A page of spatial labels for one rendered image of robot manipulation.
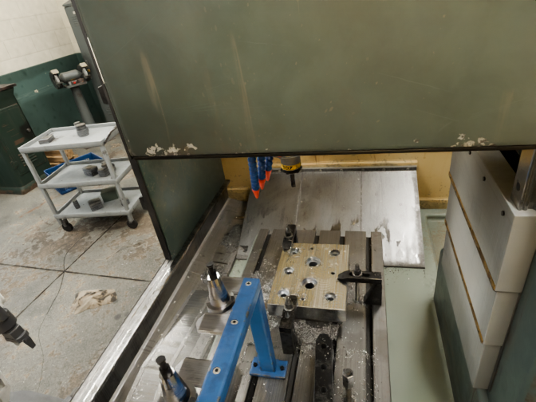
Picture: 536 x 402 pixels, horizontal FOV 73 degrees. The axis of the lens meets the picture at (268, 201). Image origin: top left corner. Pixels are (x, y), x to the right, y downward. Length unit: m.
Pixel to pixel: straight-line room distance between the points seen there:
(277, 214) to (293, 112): 1.44
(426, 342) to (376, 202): 0.74
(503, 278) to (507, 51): 0.45
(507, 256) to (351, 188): 1.28
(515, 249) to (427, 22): 0.45
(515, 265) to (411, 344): 0.77
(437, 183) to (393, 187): 0.26
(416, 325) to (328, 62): 1.22
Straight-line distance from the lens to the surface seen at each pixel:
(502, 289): 0.84
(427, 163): 2.06
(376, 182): 2.00
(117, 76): 0.61
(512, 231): 0.76
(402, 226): 1.86
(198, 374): 0.74
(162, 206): 1.59
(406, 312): 1.60
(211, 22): 0.52
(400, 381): 1.41
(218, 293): 0.80
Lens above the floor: 1.81
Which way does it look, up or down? 31 degrees down
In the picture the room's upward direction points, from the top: 9 degrees counter-clockwise
